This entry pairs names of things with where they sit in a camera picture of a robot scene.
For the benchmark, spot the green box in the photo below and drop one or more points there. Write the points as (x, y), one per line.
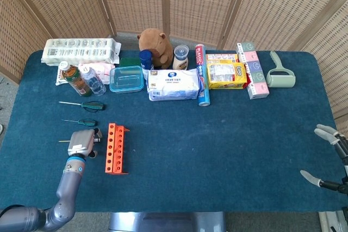
(130, 61)

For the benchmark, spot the pastel tissue box pack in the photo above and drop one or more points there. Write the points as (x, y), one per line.
(257, 80)

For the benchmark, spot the green lint roller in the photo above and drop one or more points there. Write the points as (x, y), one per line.
(281, 78)

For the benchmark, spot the orange test tube rack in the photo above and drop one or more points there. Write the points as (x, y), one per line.
(111, 147)

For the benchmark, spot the wicker folding screen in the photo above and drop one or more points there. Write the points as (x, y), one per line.
(190, 3)

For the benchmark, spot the white pink snack bag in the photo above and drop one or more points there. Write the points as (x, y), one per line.
(104, 70)

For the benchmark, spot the blue white spray can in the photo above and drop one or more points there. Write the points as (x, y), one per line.
(146, 59)

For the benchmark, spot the green tea bottle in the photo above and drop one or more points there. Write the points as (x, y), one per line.
(77, 81)

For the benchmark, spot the brown capybara plush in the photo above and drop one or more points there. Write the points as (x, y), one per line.
(157, 44)

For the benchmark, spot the clear container blue lid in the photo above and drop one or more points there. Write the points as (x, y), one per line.
(126, 80)

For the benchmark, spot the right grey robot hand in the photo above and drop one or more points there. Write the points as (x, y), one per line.
(326, 131)

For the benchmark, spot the white metal frame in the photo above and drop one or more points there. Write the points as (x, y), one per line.
(331, 222)

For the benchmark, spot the yellow snack bag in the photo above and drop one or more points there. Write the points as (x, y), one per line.
(225, 77)

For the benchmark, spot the clear water bottle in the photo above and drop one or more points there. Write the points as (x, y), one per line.
(95, 82)

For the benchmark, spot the white wet wipes pack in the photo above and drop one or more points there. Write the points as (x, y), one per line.
(174, 85)

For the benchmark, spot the white paper roll pack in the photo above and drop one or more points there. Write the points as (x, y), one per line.
(79, 51)

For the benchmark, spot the white bottle blue cap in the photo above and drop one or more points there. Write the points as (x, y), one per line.
(180, 62)

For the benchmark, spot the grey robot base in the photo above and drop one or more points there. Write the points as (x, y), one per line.
(168, 222)

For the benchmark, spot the blue plastic wrap roll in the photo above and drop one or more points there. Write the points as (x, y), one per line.
(202, 80)

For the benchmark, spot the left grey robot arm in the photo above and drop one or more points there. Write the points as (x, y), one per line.
(68, 188)

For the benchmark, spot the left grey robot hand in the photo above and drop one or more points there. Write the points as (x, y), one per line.
(80, 141)

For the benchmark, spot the red yellow box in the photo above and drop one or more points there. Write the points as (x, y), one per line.
(220, 58)

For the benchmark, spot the blue table cover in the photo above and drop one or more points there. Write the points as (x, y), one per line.
(204, 147)

